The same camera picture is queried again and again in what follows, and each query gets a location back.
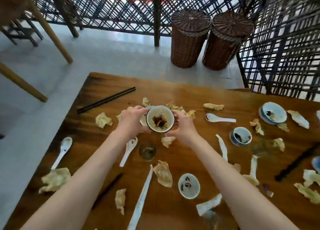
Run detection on person's right hand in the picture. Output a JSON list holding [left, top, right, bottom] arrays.
[[166, 109, 200, 148]]

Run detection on person's left hand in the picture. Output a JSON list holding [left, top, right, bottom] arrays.
[[116, 105, 152, 143]]

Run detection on used napkins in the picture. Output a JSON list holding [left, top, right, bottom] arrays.
[[39, 97, 320, 216]]

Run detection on person's left forearm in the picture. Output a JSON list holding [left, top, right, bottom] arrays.
[[20, 135, 133, 230]]

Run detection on person's right forearm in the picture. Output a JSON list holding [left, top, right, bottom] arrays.
[[189, 135, 299, 230]]

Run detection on dark wooden table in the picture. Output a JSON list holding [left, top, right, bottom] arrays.
[[4, 72, 320, 230]]

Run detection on brown wicker lidded basket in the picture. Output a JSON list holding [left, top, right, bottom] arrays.
[[202, 10, 254, 71], [170, 9, 212, 69]]

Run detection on dark wooden lattice screen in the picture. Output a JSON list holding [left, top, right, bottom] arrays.
[[236, 0, 320, 102], [25, 0, 250, 47]]

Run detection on dark wooden stool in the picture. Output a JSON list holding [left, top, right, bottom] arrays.
[[0, 15, 44, 47]]

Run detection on light wooden table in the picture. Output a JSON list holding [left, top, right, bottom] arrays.
[[0, 0, 73, 103]]

